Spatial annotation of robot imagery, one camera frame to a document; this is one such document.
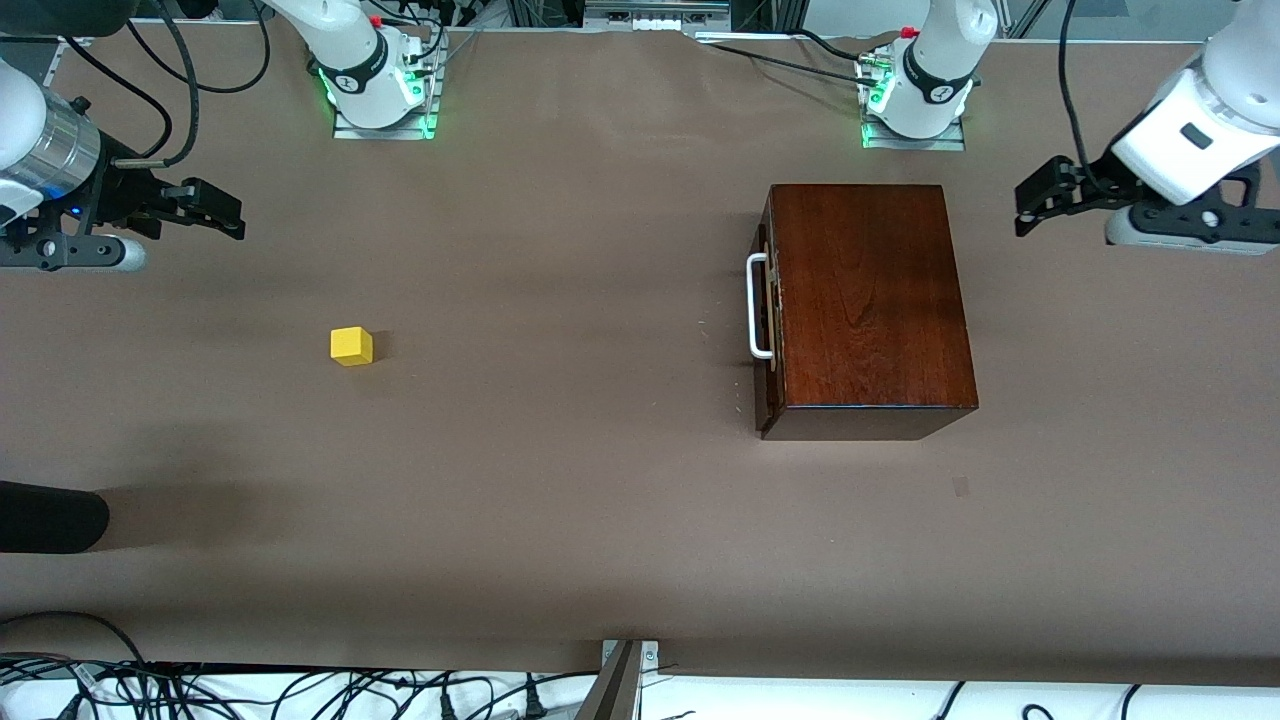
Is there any wooden drawer with white handle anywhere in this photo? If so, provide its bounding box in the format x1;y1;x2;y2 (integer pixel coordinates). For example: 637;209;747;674
748;195;788;433

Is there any dark brown wooden cabinet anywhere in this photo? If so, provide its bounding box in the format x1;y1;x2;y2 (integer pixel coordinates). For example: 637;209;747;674
755;183;979;442

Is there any black cylinder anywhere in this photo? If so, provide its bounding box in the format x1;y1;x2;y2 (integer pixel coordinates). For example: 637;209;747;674
0;480;111;554

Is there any gray socket strip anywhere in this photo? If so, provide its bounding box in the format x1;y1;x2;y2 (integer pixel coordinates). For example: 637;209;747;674
585;0;731;37

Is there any gray aluminium profile bar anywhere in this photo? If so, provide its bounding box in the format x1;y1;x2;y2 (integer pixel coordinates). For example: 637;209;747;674
575;642;641;720

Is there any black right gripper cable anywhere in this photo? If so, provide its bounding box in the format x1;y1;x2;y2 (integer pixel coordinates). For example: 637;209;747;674
112;0;201;169

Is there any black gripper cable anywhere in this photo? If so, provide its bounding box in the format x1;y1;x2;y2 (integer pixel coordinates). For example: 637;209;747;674
1058;0;1101;191
112;0;201;169

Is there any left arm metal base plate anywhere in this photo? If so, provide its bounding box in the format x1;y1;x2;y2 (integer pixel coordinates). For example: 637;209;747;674
860;55;968;153

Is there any black looping cable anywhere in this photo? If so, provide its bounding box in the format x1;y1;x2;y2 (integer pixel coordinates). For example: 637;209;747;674
125;0;271;94

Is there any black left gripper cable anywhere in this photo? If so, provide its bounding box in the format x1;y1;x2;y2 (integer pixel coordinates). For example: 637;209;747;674
1058;0;1101;191

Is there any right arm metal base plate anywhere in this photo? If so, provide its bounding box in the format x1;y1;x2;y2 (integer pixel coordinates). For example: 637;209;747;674
333;40;443;141

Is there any short black base cable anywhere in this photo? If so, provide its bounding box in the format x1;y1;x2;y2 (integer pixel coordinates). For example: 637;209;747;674
793;28;866;63

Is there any long black base cable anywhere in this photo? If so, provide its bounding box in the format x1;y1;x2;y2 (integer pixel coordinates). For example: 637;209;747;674
700;40;881;87

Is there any thick black arc cable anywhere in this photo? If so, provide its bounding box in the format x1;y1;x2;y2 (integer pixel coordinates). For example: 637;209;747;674
0;610;151;669

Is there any silver corner bracket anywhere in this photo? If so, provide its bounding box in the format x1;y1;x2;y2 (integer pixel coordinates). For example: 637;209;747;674
602;640;661;681

